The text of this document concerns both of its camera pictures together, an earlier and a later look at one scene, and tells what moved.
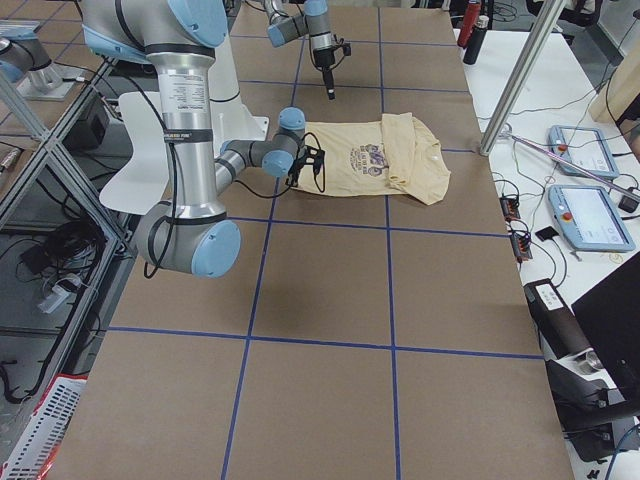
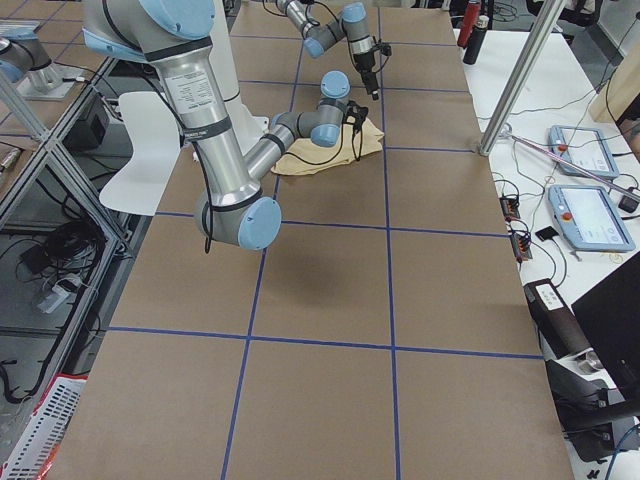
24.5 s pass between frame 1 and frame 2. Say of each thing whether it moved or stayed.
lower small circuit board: stayed
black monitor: stayed
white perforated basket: stayed
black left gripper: moved
